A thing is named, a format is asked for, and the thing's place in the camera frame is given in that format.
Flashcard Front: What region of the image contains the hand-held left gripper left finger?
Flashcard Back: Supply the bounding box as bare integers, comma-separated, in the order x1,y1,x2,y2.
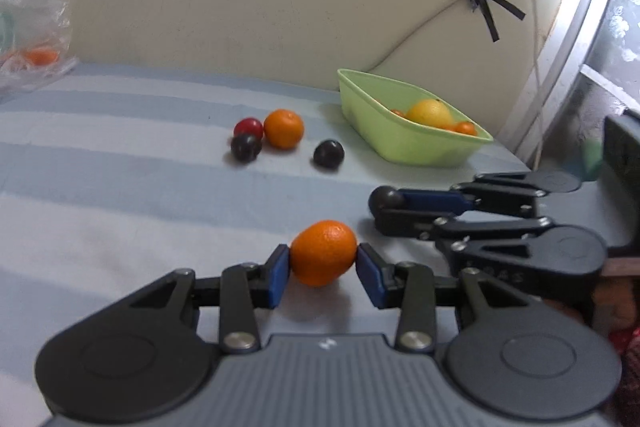
100,244,292,354

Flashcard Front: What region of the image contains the large mandarin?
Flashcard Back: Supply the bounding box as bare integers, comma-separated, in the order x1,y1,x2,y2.
290,220,358,288

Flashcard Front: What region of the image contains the white window frame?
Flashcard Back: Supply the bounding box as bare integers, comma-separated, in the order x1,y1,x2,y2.
500,0,640,172

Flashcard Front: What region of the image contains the small mandarin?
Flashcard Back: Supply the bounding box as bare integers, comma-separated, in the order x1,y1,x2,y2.
263,108,305,151

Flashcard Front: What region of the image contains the striped bed sheet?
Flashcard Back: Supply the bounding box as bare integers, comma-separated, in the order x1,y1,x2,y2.
0,61,601,427

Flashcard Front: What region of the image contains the dark red tomato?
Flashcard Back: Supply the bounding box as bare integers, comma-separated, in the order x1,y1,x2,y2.
234,117,265,140

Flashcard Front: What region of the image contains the dark box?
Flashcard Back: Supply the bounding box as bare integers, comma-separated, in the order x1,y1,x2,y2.
602,114,640,248

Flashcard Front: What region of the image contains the orange fruit in bag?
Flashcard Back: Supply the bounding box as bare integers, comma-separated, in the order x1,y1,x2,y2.
22,48,60,66

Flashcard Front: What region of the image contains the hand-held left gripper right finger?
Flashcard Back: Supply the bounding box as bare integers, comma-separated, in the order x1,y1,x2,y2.
356,243,566,354

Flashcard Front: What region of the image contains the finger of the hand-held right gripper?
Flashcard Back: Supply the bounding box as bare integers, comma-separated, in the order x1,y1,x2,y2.
371,206,556,294
397,171,548,219

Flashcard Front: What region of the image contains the dark purple cherry tomato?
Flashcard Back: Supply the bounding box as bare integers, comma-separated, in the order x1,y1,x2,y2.
369,187,405,214

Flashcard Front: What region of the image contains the large yellow lemon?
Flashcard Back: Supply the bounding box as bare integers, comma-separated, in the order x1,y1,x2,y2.
406,99,453,128

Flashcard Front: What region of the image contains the green object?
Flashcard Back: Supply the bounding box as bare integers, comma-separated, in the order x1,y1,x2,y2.
582,139,604,182

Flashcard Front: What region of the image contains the green plastic basket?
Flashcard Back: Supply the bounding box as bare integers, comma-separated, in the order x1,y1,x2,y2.
336,68,495,168

